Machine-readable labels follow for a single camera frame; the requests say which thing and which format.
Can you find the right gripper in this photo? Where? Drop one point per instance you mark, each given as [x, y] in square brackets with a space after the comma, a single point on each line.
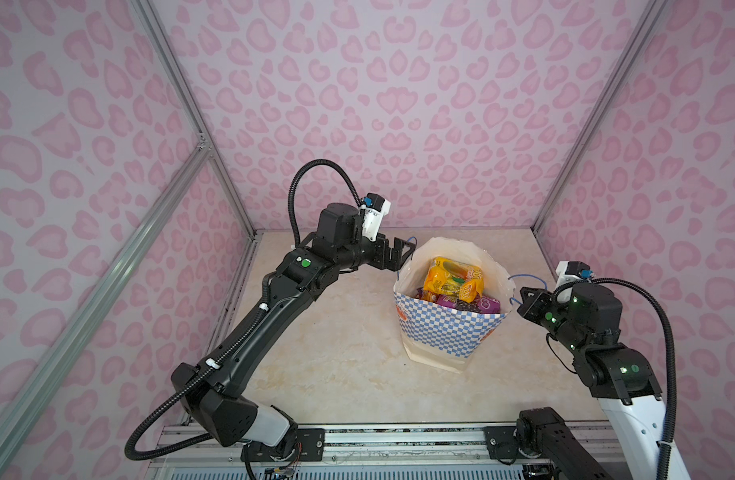
[529, 308]

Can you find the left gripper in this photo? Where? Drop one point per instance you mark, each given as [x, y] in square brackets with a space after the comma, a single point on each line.
[396, 259]

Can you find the yellow orange candy bag back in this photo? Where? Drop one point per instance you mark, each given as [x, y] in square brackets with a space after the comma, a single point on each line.
[449, 277]

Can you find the white blue checkered paper bag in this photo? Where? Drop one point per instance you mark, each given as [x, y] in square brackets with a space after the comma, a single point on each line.
[444, 335]

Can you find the magenta grape candy bag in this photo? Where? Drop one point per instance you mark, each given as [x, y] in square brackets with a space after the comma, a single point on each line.
[480, 305]

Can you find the yellow mango candy bag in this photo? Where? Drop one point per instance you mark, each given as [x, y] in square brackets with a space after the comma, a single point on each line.
[425, 295]

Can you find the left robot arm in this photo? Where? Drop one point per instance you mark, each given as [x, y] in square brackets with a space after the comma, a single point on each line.
[212, 392]

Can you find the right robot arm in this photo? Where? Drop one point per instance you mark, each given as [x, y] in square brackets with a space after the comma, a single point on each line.
[642, 412]

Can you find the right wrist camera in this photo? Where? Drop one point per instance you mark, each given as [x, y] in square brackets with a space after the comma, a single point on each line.
[569, 272]

